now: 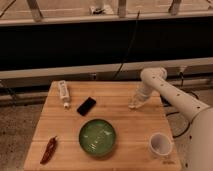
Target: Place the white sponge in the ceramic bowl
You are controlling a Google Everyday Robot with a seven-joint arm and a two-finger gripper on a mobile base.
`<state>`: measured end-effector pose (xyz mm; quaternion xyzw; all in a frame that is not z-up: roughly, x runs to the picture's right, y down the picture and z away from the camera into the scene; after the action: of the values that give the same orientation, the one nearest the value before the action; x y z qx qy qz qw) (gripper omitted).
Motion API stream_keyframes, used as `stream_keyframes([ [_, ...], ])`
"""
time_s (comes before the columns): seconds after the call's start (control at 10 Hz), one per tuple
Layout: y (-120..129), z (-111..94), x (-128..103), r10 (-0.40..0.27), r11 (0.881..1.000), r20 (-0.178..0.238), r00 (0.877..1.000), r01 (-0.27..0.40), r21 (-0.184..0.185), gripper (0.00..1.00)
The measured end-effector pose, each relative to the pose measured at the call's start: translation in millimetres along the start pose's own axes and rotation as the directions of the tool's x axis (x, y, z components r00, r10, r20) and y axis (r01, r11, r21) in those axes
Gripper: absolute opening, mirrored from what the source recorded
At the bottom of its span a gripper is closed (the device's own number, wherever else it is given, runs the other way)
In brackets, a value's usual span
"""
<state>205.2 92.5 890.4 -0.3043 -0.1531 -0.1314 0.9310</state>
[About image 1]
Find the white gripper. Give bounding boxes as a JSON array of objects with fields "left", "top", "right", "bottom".
[{"left": 128, "top": 83, "right": 153, "bottom": 109}]

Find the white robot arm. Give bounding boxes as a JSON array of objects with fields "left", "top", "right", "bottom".
[{"left": 129, "top": 67, "right": 213, "bottom": 171}]

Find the green ceramic bowl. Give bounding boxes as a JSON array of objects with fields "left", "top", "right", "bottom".
[{"left": 79, "top": 119, "right": 116, "bottom": 157}]

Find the white paper cup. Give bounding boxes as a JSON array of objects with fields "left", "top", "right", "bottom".
[{"left": 148, "top": 132, "right": 173, "bottom": 158}]

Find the black rectangular phone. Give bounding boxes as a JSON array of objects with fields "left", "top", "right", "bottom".
[{"left": 77, "top": 97, "right": 96, "bottom": 116}]

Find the white tube with cap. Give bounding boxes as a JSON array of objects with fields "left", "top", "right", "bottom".
[{"left": 58, "top": 80, "right": 70, "bottom": 108}]

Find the dried red chili pepper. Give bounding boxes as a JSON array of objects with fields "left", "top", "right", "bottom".
[{"left": 40, "top": 137, "right": 57, "bottom": 164}]

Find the black cable on floor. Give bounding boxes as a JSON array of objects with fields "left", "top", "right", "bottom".
[{"left": 156, "top": 71, "right": 201, "bottom": 139}]

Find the black hanging cable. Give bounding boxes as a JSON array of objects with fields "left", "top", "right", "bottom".
[{"left": 112, "top": 9, "right": 141, "bottom": 81}]

